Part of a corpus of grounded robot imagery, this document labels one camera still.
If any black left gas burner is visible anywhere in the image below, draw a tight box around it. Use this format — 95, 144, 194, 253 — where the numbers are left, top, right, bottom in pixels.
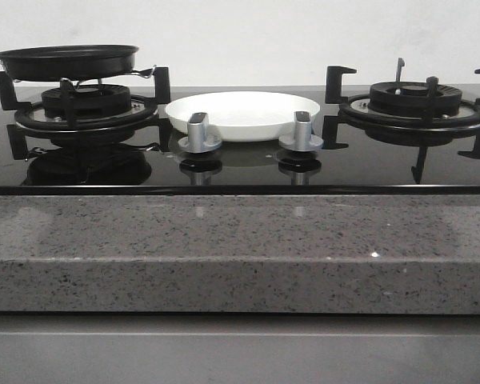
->
14, 84, 158, 136

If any silver left stove knob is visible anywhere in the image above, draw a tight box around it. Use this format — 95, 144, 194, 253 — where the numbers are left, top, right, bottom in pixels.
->
178, 112, 222, 154

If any white round plate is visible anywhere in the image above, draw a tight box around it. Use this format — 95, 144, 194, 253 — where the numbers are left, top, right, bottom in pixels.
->
165, 91, 320, 142

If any silver right stove knob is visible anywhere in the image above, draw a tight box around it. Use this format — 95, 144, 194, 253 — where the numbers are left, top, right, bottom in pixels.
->
278, 111, 323, 152

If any black right gas burner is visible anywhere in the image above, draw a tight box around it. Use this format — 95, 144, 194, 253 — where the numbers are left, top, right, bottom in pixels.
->
339, 81, 480, 137

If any black gas burner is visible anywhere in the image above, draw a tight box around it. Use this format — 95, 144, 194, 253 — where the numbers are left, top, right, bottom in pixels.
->
339, 81, 480, 137
14, 84, 158, 136

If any silver stove knob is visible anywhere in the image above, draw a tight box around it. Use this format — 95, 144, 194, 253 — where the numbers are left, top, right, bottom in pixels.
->
278, 111, 323, 152
178, 112, 222, 154

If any black frying pan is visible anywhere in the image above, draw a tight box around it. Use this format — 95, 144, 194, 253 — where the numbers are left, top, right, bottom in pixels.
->
0, 45, 138, 82

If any black right pan support grate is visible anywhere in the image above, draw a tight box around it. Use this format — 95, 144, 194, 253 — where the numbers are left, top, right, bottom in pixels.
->
322, 60, 480, 158

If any black glass cooktop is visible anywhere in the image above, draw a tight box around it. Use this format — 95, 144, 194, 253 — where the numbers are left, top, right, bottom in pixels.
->
0, 105, 480, 195

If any silver wire pan stand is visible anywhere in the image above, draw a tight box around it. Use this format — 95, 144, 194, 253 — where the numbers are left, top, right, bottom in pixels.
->
12, 64, 158, 86

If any black pan support grate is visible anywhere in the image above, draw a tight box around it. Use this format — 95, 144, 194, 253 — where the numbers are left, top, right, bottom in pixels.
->
0, 66, 170, 162
322, 60, 480, 158

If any black left pan support grate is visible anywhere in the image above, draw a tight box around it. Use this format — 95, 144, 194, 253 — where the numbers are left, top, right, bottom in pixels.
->
0, 66, 170, 162

